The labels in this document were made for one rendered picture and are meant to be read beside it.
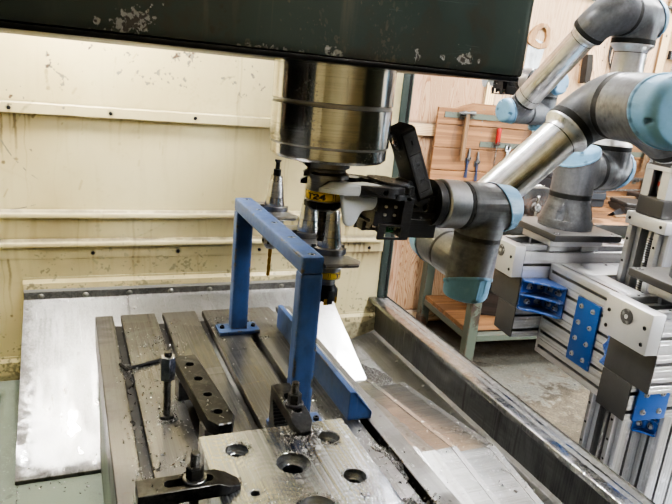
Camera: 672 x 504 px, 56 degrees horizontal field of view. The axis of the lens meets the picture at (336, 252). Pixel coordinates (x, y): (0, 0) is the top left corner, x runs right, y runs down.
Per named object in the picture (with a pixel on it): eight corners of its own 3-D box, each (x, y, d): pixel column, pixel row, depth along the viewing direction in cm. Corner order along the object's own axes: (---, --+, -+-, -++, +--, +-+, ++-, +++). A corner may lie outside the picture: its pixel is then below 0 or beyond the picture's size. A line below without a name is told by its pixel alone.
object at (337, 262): (352, 259, 112) (352, 255, 112) (364, 268, 107) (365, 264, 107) (315, 260, 109) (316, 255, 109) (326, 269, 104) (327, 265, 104)
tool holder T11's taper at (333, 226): (314, 242, 114) (318, 205, 112) (338, 243, 115) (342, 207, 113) (318, 249, 110) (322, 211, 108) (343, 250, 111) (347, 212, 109)
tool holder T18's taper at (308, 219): (292, 228, 123) (295, 194, 121) (311, 226, 125) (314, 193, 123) (304, 233, 119) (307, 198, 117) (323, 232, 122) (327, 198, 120)
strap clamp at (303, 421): (284, 438, 110) (291, 360, 106) (310, 484, 99) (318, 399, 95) (266, 441, 109) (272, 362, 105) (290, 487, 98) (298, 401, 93)
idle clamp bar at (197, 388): (195, 383, 126) (196, 353, 125) (238, 455, 104) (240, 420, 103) (170, 386, 124) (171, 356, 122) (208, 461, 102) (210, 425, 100)
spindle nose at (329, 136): (248, 147, 87) (253, 56, 84) (343, 149, 96) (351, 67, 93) (306, 167, 74) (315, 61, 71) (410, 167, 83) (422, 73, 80)
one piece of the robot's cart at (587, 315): (567, 356, 170) (580, 294, 165) (588, 371, 162) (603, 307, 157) (563, 357, 169) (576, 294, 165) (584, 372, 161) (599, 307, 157)
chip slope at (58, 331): (320, 351, 212) (327, 278, 205) (425, 475, 151) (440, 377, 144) (27, 376, 177) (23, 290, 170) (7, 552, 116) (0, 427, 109)
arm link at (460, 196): (477, 185, 93) (445, 175, 100) (453, 183, 91) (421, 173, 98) (467, 234, 95) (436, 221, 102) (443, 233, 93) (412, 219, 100)
